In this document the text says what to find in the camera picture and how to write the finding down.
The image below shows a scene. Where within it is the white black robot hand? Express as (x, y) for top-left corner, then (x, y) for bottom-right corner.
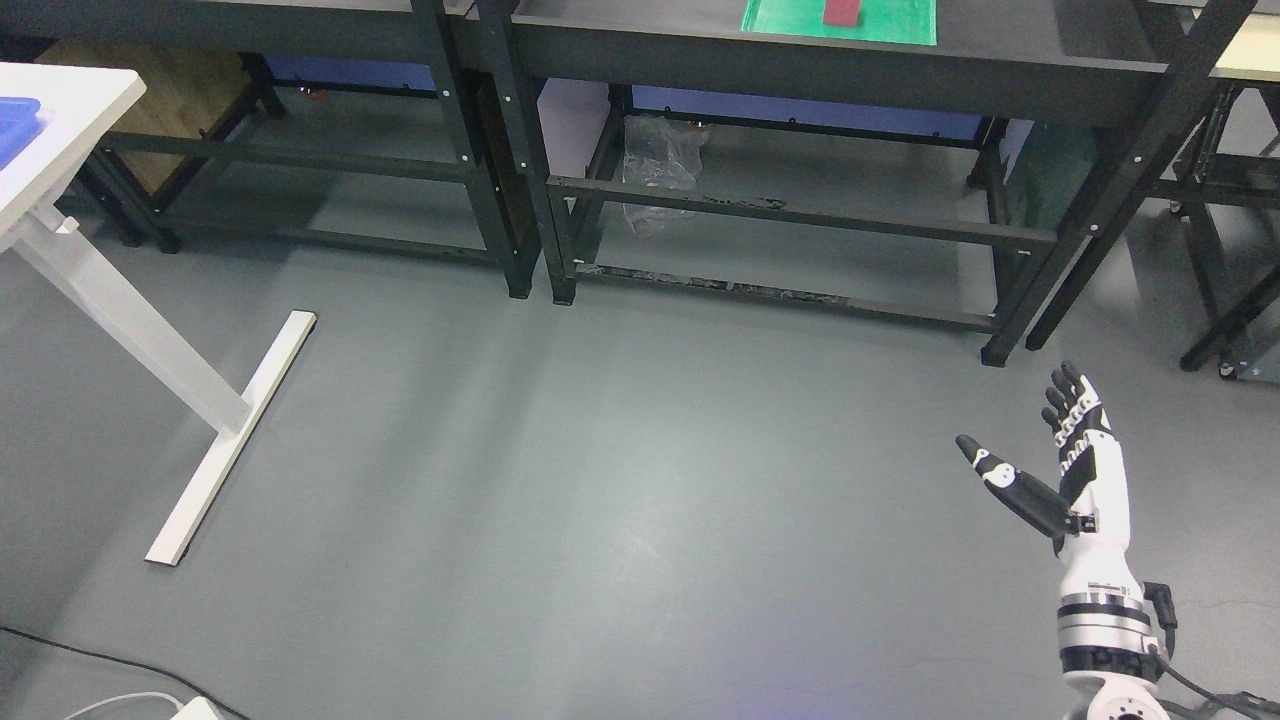
(955, 363), (1140, 600)

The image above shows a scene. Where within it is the pink cube block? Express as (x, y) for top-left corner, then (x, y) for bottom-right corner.
(822, 0), (861, 28)

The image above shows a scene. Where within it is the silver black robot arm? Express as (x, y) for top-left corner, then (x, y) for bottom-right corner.
(1057, 582), (1277, 719)

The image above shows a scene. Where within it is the black metal shelf right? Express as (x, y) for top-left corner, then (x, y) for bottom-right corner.
(475, 1), (1257, 366)

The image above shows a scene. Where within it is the black metal shelf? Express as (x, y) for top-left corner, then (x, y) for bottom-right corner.
(3, 1), (541, 299)
(475, 1), (1257, 366)

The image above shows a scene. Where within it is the black shelf far right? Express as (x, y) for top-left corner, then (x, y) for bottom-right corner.
(1025, 1), (1277, 379)

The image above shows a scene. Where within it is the green plastic tray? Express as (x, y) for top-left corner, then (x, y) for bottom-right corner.
(740, 1), (937, 46)

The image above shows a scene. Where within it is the black metal shelf left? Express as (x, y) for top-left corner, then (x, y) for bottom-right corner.
(3, 1), (541, 299)

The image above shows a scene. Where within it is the blue plastic tray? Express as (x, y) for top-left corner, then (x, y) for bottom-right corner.
(0, 96), (47, 170)

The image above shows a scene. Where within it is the clear plastic bag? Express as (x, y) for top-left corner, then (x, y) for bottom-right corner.
(622, 115), (710, 238)

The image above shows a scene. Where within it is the white power strip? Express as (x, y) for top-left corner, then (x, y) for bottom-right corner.
(64, 691), (227, 719)

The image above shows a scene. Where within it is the wooden crate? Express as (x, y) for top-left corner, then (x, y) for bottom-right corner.
(35, 38), (253, 138)

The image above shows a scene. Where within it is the white table with leg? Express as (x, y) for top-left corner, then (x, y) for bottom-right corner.
(3, 63), (317, 568)

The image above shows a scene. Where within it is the black floor cable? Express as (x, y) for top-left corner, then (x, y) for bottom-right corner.
(0, 626), (251, 720)

